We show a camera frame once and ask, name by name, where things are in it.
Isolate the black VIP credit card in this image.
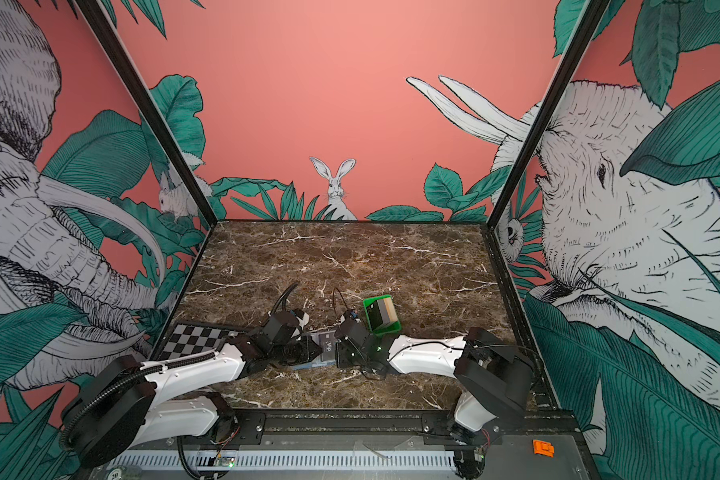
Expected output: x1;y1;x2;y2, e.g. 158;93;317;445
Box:
312;331;336;363

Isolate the green plastic card tray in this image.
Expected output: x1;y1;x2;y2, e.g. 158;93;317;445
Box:
363;295;402;337

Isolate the blue leather card holder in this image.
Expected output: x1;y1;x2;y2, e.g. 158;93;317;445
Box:
292;330;337;370

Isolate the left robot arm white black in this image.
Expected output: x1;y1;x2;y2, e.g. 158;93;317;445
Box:
59;310;323;469

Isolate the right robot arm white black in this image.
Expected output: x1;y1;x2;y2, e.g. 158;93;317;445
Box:
335;319;535;444

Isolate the gold credit card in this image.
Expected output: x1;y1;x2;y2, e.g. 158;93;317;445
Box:
378;297;398;327

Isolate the checkerboard calibration board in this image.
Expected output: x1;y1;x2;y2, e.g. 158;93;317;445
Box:
155;323;238;361

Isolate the orange connector clip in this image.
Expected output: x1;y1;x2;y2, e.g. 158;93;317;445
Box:
532;439;555;458

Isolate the black front mounting rail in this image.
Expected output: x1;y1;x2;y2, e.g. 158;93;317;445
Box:
230;409;581;446

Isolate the white slotted cable duct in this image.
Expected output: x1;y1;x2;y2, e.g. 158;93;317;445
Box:
107;449;457;472

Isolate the left black frame post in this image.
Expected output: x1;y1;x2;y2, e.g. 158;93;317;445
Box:
75;0;218;230

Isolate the black frame post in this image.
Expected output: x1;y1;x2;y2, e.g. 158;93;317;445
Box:
487;0;609;230
75;0;218;230

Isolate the right black frame post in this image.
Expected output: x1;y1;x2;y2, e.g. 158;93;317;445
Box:
487;0;609;230

